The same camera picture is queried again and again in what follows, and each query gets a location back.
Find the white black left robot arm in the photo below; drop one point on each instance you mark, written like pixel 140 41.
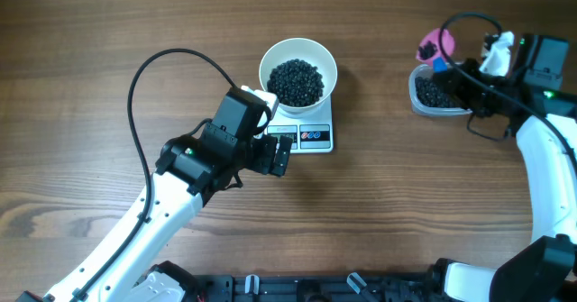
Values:
pixel 189 171

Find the white digital kitchen scale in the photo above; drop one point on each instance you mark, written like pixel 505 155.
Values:
pixel 311 129

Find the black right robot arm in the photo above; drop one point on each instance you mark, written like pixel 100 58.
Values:
pixel 525 88

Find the black beans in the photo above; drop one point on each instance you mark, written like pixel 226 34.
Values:
pixel 295 83

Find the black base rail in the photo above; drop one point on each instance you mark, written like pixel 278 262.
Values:
pixel 387 287

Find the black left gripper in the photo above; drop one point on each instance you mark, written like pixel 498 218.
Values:
pixel 268 146

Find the white round bowl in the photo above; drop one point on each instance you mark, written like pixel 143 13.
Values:
pixel 298 49

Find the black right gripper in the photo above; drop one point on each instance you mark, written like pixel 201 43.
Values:
pixel 453 84

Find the clear plastic container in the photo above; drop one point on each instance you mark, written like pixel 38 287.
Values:
pixel 425 71

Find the pink scoop blue handle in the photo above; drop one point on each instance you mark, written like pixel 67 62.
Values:
pixel 433 50

